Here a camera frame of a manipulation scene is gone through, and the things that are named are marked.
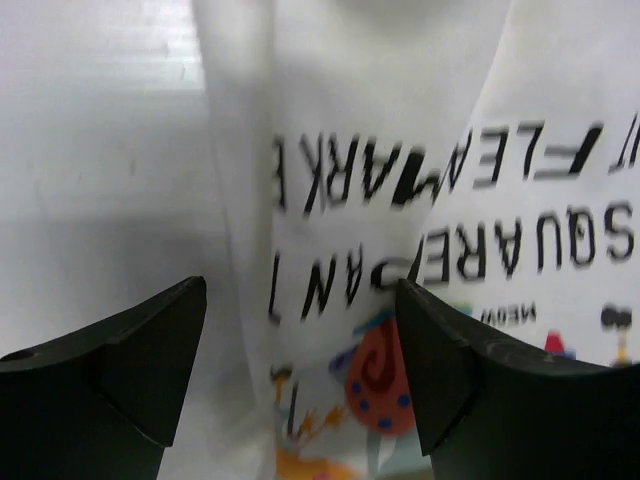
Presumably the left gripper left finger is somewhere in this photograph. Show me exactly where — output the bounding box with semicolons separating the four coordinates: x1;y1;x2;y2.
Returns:
1;276;206;480

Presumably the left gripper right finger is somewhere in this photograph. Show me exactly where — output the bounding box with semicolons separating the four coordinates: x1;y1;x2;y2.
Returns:
395;280;639;480

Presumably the white t-shirt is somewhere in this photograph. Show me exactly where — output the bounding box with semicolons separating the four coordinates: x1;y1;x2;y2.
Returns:
194;1;639;479

